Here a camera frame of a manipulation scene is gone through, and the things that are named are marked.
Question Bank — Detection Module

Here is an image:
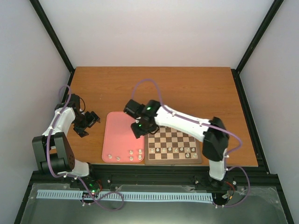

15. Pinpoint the light blue cable duct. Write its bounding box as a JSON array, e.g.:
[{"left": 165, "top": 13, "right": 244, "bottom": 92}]
[{"left": 36, "top": 189, "right": 213, "bottom": 203}]

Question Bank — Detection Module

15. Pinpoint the wooden chessboard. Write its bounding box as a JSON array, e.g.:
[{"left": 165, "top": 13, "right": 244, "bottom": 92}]
[{"left": 144, "top": 126, "right": 202, "bottom": 165}]

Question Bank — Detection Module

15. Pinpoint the pink plastic tray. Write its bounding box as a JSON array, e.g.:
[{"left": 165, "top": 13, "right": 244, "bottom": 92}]
[{"left": 102, "top": 112, "right": 145, "bottom": 163}]

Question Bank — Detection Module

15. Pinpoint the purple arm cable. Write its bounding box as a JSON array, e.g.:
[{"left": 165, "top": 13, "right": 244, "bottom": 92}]
[
  {"left": 130, "top": 79, "right": 243, "bottom": 155},
  {"left": 46, "top": 84, "right": 71, "bottom": 178}
]

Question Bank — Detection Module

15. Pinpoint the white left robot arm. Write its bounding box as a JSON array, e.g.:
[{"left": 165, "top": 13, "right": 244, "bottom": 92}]
[{"left": 32, "top": 94, "right": 100, "bottom": 188}]

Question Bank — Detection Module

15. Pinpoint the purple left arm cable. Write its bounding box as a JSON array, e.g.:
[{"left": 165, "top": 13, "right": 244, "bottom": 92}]
[{"left": 46, "top": 84, "right": 71, "bottom": 178}]

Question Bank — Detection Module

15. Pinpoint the black aluminium frame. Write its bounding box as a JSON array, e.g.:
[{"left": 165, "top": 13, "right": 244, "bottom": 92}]
[{"left": 14, "top": 0, "right": 295, "bottom": 224}]

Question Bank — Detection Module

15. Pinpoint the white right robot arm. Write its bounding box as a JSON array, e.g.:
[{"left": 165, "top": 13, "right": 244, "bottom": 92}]
[{"left": 123, "top": 99, "right": 229, "bottom": 181}]

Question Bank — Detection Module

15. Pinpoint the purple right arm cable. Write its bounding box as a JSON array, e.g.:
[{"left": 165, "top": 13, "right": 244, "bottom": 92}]
[{"left": 130, "top": 79, "right": 243, "bottom": 155}]

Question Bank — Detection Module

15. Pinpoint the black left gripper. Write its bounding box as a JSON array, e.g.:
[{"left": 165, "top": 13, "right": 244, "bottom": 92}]
[{"left": 72, "top": 111, "right": 101, "bottom": 138}]

